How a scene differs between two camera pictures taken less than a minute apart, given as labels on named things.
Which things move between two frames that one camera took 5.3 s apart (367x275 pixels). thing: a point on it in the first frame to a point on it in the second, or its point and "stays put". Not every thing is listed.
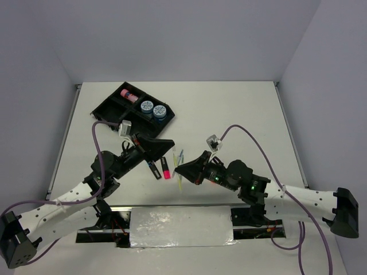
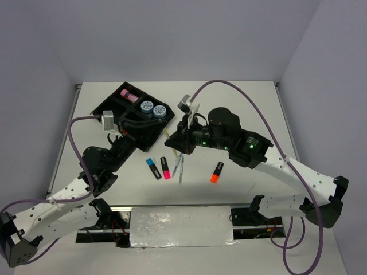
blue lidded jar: x=160 y=112 stays put
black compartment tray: x=147 y=113 stays put
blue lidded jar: x=147 y=107 stays put
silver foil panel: x=164 y=227 stays put
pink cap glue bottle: x=127 y=94 stays put
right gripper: x=194 y=171 to x=178 y=139
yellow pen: x=180 y=181 to x=167 y=136
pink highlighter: x=165 y=168 stays put
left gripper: x=152 y=149 to x=144 y=134
